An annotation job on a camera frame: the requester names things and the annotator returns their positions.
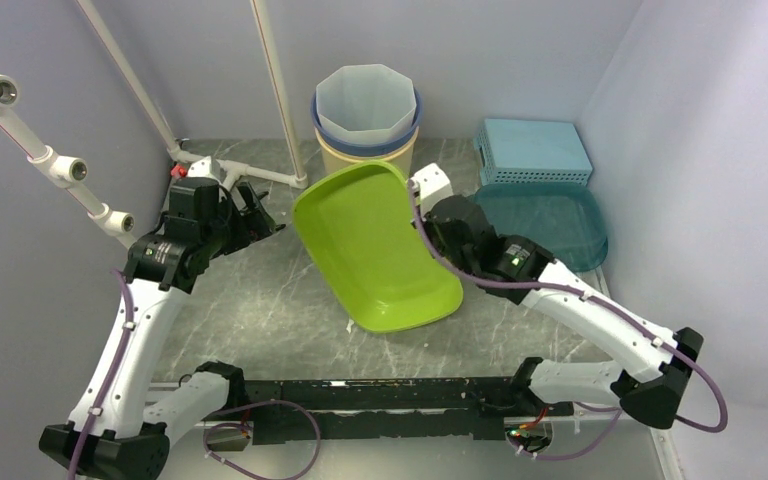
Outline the beige bucket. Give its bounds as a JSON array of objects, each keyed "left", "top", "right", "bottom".
[{"left": 315, "top": 131, "right": 419, "bottom": 179}]

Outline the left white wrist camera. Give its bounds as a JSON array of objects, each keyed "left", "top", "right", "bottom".
[{"left": 170, "top": 156, "right": 225, "bottom": 185}]

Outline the teal transparent tub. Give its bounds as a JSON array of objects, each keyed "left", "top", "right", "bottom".
[{"left": 471, "top": 183, "right": 609, "bottom": 273}]

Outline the translucent white bucket liner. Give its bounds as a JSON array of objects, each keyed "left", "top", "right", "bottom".
[{"left": 315, "top": 64, "right": 418, "bottom": 147}]

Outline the light blue perforated basket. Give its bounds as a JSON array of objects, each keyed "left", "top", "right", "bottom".
[{"left": 473, "top": 118, "right": 593, "bottom": 185}]

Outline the blue bucket rim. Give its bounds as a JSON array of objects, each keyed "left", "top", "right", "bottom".
[{"left": 310, "top": 89, "right": 424, "bottom": 158}]

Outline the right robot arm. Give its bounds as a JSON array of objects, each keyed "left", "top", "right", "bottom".
[{"left": 418, "top": 195, "right": 704, "bottom": 429}]

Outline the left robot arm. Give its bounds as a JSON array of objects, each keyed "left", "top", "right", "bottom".
[{"left": 39, "top": 178, "right": 282, "bottom": 479}]

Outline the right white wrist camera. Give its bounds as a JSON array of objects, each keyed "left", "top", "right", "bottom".
[{"left": 410, "top": 163, "right": 454, "bottom": 215}]

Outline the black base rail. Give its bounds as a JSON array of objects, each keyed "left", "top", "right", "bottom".
[{"left": 207, "top": 377, "right": 574, "bottom": 446}]

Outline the lime green tub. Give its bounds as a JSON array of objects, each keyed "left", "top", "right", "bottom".
[{"left": 292, "top": 161, "right": 464, "bottom": 334}]

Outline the white PVC pipe frame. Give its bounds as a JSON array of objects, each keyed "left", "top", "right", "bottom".
[{"left": 0, "top": 0, "right": 310, "bottom": 250}]

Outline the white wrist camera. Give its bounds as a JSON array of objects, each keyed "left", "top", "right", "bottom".
[
  {"left": 170, "top": 156, "right": 225, "bottom": 185},
  {"left": 410, "top": 163, "right": 454, "bottom": 215}
]

